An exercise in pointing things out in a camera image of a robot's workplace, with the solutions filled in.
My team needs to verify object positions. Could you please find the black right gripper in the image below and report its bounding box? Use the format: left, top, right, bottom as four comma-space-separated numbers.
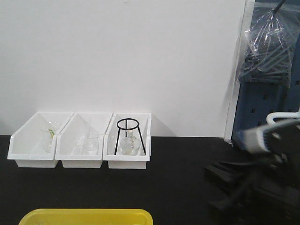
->
204, 119, 300, 225

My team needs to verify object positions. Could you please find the yellow plastic tray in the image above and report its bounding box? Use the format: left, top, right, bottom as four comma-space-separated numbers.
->
19, 209, 153, 225

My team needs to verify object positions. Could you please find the blue pegboard panel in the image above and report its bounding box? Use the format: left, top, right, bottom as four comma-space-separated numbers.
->
231, 0, 300, 150

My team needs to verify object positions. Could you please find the plastic bag of parts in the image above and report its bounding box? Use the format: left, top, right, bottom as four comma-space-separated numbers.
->
238, 2, 300, 88

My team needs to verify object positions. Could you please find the clear round flask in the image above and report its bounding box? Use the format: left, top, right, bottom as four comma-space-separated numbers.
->
120, 131, 141, 156

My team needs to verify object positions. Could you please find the right white storage bin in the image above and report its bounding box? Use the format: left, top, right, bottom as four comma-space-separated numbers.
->
103, 112, 151, 170

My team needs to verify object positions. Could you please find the white storage bin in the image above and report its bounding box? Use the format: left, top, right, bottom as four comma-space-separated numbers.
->
103, 112, 151, 170
55, 112, 113, 169
7, 112, 74, 168

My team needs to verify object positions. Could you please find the clear conical flask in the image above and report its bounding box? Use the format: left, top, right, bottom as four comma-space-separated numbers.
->
84, 128, 98, 155

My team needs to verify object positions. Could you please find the middle white storage bin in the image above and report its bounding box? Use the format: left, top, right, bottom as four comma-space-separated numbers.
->
55, 112, 113, 169

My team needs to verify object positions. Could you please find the clear glass funnel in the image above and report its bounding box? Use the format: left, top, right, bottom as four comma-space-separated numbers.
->
40, 121, 59, 153

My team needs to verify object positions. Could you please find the left white storage bin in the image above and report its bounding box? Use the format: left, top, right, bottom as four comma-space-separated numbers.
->
7, 112, 74, 168

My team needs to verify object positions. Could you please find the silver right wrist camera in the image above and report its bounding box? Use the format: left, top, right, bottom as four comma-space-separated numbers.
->
243, 125, 270, 154

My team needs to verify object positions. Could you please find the black wire tripod stand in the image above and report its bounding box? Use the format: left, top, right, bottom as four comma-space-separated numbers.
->
114, 118, 146, 156

